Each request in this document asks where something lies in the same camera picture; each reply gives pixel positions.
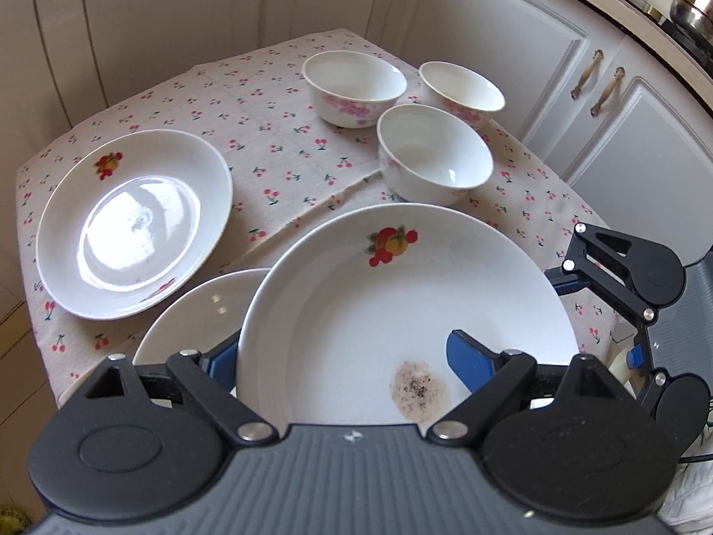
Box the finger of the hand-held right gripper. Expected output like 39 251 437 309
627 320 669 402
543 223 661 325

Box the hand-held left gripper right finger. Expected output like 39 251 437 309
426 329 633 447

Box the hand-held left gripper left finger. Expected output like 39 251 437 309
83 331 279 447

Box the stained white fruit print plate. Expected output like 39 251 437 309
237 203 580 438

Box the white pink floral bowl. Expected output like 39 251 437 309
419 61 506 132
377 103 494 203
301 51 408 129

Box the white fluffy cloth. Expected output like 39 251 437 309
660 457 713 535

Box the cherry print tablecloth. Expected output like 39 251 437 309
14 28 619 409

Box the kitchen countertop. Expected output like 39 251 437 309
579 0 713 95

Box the stainless steel pot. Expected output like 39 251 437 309
667 0 713 41

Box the bronze cabinet handle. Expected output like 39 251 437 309
590 66 626 118
571 49 606 100

